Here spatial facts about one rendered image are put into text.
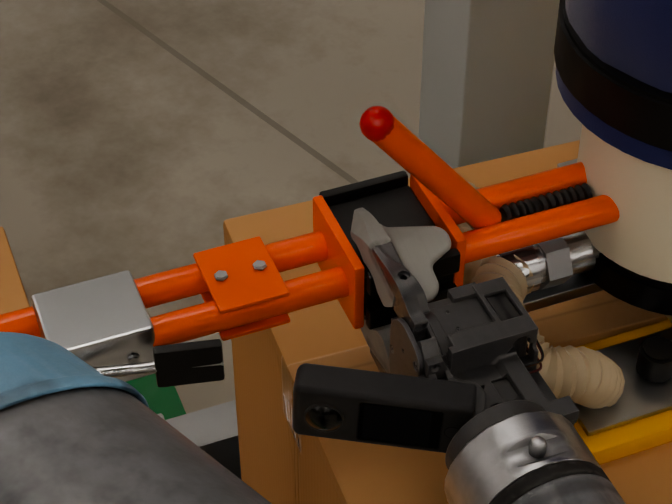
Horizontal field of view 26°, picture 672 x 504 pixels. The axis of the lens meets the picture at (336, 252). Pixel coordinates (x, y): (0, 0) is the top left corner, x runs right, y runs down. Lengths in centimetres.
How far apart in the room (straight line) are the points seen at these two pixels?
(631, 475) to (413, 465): 16
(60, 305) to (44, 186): 190
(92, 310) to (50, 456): 60
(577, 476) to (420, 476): 23
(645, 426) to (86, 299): 41
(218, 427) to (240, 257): 62
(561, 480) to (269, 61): 238
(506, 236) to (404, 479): 19
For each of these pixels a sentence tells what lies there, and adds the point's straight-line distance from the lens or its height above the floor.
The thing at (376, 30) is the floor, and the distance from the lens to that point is 326.
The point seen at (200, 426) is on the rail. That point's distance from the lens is 162.
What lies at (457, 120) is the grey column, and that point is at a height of 40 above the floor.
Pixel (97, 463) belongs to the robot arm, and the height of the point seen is 152.
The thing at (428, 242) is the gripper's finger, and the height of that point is 116.
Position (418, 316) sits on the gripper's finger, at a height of 116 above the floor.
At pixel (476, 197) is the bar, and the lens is 104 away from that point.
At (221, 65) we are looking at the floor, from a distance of 316.
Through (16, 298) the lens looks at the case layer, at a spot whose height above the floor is 54.
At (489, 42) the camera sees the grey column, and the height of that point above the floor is 55.
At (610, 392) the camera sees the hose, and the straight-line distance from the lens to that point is 108.
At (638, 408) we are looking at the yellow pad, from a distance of 110.
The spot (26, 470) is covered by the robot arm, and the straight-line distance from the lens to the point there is 39.
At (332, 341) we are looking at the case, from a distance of 115.
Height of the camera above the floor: 182
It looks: 43 degrees down
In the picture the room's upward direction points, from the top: straight up
